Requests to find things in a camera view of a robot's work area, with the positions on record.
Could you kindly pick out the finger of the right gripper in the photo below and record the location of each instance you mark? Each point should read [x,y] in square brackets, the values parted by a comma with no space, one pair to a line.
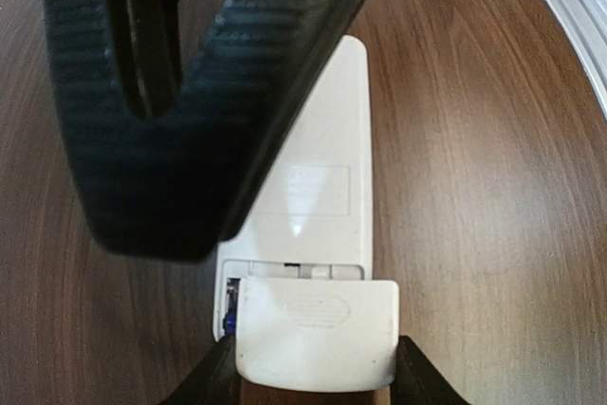
[173,111]

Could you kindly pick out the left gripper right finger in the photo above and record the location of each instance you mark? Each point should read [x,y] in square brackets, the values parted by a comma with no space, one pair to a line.
[417,381]

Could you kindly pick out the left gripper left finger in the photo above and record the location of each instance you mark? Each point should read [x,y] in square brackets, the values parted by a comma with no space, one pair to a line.
[214,381]

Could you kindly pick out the blue battery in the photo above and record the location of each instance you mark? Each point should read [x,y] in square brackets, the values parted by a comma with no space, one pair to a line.
[229,323]

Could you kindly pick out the white battery cover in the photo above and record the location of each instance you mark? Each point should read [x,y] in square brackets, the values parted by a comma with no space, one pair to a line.
[320,336]

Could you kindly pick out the white remote control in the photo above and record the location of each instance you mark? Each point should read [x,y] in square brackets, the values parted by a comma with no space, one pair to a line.
[313,217]

